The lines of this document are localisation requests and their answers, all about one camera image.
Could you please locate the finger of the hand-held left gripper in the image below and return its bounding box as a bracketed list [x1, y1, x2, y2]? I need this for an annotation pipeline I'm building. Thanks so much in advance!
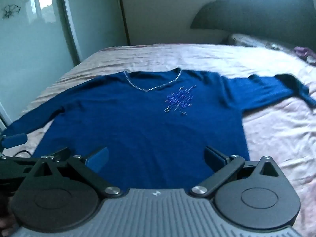
[0, 133, 27, 151]
[48, 147, 71, 160]

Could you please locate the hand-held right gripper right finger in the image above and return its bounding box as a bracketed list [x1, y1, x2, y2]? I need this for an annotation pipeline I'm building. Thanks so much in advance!
[190, 146, 285, 198]

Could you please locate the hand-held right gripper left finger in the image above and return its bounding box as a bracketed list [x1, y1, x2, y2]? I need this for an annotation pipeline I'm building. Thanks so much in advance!
[23, 147, 123, 198]

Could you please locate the blue beaded sweater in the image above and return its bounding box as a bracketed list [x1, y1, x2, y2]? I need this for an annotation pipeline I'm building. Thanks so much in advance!
[4, 67, 316, 190]

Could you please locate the bed with pink sheet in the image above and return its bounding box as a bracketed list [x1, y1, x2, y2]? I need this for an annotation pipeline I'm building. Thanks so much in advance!
[0, 43, 316, 237]

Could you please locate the patterned grey pillow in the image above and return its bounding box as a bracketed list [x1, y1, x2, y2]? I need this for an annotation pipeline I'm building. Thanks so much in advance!
[227, 33, 316, 60]

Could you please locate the purple cloth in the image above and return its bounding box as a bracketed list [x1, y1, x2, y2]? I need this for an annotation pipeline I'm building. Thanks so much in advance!
[294, 46, 316, 66]

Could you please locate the dark curved headboard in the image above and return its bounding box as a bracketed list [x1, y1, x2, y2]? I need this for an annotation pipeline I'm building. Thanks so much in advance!
[190, 0, 316, 34]

